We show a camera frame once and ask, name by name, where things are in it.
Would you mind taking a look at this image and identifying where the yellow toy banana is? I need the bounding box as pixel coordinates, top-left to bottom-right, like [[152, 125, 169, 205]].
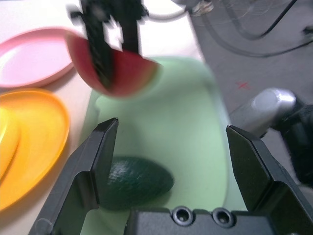
[[0, 105, 22, 182]]

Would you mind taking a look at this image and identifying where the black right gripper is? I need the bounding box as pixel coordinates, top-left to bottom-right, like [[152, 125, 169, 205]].
[[68, 0, 150, 91]]

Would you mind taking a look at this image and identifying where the yellow round plate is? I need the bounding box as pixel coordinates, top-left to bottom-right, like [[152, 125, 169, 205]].
[[0, 88, 71, 213]]

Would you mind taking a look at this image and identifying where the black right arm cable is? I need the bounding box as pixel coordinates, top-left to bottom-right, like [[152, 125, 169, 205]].
[[226, 0, 300, 40], [211, 31, 313, 58]]

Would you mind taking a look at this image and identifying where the red toy watermelon slice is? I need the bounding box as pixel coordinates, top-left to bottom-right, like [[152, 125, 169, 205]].
[[65, 33, 164, 98]]

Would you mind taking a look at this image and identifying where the green cutting board with ring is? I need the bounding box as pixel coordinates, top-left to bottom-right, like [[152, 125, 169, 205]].
[[79, 55, 245, 235]]

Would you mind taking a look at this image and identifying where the light green oval mat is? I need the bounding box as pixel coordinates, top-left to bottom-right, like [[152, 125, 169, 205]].
[[94, 57, 229, 213]]

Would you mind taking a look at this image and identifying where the dark green toy avocado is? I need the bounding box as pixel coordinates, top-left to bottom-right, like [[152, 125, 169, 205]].
[[99, 155, 176, 211]]

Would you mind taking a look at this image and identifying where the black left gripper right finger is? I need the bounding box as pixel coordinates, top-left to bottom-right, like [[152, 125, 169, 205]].
[[225, 124, 313, 235]]

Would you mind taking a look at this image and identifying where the pink round plate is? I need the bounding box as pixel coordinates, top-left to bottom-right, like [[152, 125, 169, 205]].
[[0, 27, 76, 89]]

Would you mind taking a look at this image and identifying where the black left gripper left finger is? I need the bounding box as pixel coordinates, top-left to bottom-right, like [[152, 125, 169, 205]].
[[28, 117, 119, 235]]

